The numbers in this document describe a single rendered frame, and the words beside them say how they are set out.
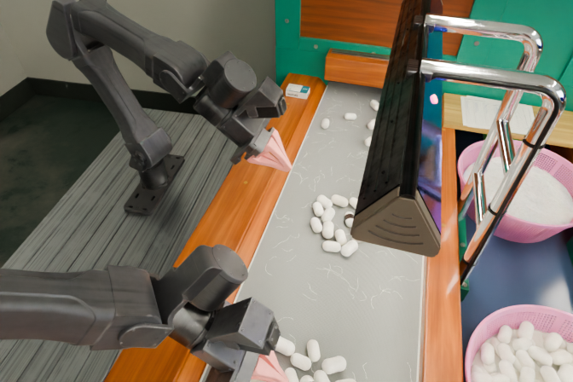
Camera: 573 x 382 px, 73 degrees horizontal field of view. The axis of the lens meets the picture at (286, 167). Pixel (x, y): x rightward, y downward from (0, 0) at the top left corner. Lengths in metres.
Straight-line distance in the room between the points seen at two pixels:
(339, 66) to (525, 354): 0.75
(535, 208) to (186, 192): 0.76
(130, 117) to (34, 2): 1.81
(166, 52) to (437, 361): 0.63
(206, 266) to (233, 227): 0.29
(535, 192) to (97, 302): 0.87
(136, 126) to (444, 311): 0.67
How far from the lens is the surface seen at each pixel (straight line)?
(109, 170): 1.09
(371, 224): 0.36
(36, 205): 2.15
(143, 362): 0.65
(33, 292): 0.44
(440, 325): 0.68
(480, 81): 0.52
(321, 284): 0.70
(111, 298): 0.46
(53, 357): 0.82
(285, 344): 0.63
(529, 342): 0.75
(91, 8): 0.79
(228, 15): 2.06
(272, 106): 0.62
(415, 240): 0.37
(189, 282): 0.48
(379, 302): 0.70
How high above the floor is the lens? 1.34
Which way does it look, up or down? 42 degrees down
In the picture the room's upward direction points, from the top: straight up
